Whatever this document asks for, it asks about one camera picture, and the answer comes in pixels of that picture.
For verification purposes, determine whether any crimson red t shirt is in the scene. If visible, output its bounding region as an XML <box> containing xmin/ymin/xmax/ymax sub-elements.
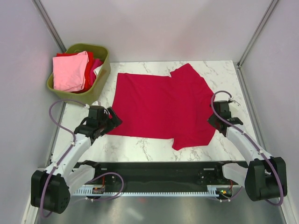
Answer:
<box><xmin>109</xmin><ymin>63</ymin><xmax>215</xmax><ymax>151</ymax></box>

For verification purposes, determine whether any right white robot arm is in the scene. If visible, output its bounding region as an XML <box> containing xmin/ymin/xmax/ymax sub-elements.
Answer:
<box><xmin>208</xmin><ymin>100</ymin><xmax>287</xmax><ymax>205</ymax></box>

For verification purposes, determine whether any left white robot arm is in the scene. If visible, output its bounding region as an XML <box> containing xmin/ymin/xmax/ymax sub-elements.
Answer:
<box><xmin>30</xmin><ymin>105</ymin><xmax>122</xmax><ymax>214</ymax></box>

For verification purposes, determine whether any white cloth in basket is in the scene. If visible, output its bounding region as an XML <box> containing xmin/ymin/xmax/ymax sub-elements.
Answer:
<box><xmin>93</xmin><ymin>65</ymin><xmax>102</xmax><ymax>76</ymax></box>

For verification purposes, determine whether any light pink folded shirt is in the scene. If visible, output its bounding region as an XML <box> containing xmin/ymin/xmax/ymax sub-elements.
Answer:
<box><xmin>52</xmin><ymin>51</ymin><xmax>90</xmax><ymax>92</ymax></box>

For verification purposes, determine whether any magenta shirt in basket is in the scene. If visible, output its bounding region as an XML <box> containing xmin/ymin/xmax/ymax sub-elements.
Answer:
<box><xmin>92</xmin><ymin>58</ymin><xmax>103</xmax><ymax>70</ymax></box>

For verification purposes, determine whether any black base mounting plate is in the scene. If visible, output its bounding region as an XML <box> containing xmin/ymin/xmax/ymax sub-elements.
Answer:
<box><xmin>75</xmin><ymin>161</ymin><xmax>240</xmax><ymax>192</ymax></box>

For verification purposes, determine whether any red folded shirt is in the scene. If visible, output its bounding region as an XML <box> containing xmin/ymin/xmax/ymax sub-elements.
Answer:
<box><xmin>56</xmin><ymin>51</ymin><xmax>96</xmax><ymax>93</ymax></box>

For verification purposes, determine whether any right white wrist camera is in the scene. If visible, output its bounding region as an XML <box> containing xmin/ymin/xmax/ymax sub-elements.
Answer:
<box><xmin>228</xmin><ymin>99</ymin><xmax>240</xmax><ymax>112</ymax></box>

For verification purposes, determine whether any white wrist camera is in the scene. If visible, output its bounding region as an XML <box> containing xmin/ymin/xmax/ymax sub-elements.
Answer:
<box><xmin>85</xmin><ymin>100</ymin><xmax>101</xmax><ymax>109</ymax></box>
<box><xmin>228</xmin><ymin>99</ymin><xmax>240</xmax><ymax>112</ymax></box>

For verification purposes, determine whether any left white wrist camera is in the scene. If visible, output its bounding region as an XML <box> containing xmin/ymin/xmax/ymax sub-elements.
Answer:
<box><xmin>85</xmin><ymin>100</ymin><xmax>101</xmax><ymax>109</ymax></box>

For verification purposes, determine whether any right aluminium frame post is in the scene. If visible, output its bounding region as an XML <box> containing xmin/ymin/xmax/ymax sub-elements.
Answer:
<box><xmin>236</xmin><ymin>0</ymin><xmax>280</xmax><ymax>67</ymax></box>

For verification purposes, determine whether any aluminium frame post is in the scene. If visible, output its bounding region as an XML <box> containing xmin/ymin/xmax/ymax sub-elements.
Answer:
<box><xmin>32</xmin><ymin>0</ymin><xmax>66</xmax><ymax>52</ymax></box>
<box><xmin>236</xmin><ymin>0</ymin><xmax>280</xmax><ymax>67</ymax></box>

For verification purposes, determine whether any white slotted cable duct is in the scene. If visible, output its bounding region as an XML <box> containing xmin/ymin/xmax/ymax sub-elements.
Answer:
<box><xmin>73</xmin><ymin>185</ymin><xmax>236</xmax><ymax>197</ymax></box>

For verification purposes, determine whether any left aluminium frame post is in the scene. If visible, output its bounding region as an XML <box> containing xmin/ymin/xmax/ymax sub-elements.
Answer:
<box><xmin>32</xmin><ymin>0</ymin><xmax>66</xmax><ymax>52</ymax></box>

